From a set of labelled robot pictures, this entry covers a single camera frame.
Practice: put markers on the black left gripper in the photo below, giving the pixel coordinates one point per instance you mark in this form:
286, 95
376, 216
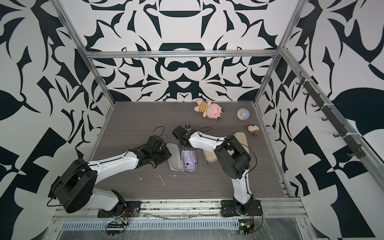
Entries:
162, 154

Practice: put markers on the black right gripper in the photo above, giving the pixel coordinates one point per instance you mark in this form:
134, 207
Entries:
185, 141

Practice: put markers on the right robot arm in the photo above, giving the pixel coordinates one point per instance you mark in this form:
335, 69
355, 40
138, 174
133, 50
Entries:
232, 156

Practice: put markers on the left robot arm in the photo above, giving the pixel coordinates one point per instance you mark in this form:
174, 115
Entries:
75, 189

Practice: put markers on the pink plush toy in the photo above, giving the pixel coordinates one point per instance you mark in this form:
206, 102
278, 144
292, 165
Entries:
209, 109

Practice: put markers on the blue alarm clock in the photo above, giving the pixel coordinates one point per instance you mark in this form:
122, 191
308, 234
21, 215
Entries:
243, 114

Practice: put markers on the brown white plush toy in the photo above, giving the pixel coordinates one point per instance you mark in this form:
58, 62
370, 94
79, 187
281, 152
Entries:
254, 130

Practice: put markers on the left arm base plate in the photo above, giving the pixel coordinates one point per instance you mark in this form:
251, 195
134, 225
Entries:
130, 209

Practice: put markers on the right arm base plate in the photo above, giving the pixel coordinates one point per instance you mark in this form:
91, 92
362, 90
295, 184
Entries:
233, 208

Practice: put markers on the wall hook rack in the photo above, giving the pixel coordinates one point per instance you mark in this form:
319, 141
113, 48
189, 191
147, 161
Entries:
333, 116

